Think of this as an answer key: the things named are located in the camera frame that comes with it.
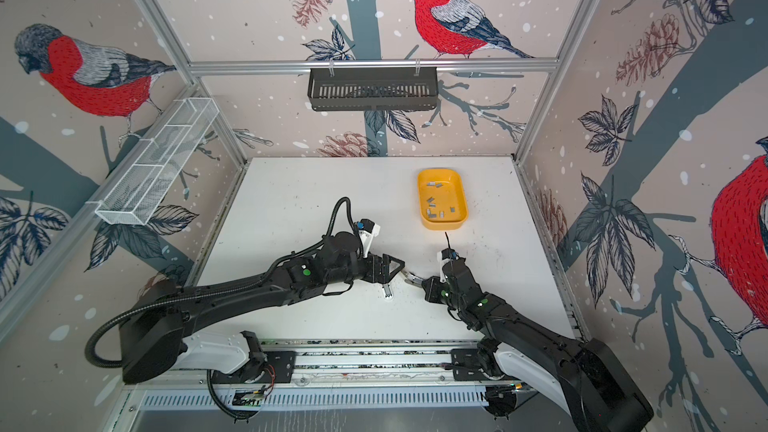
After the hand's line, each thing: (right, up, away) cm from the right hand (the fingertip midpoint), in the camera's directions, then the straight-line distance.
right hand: (420, 286), depth 85 cm
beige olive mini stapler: (-2, +2, +2) cm, 4 cm away
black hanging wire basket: (-16, +64, +21) cm, 70 cm away
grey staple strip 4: (+13, +21, +20) cm, 32 cm away
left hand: (-8, +9, -12) cm, 17 cm away
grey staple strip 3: (+9, +19, +18) cm, 28 cm away
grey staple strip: (+10, +29, +28) cm, 42 cm away
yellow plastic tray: (+10, +24, +23) cm, 35 cm away
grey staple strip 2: (+6, +19, +20) cm, 28 cm away
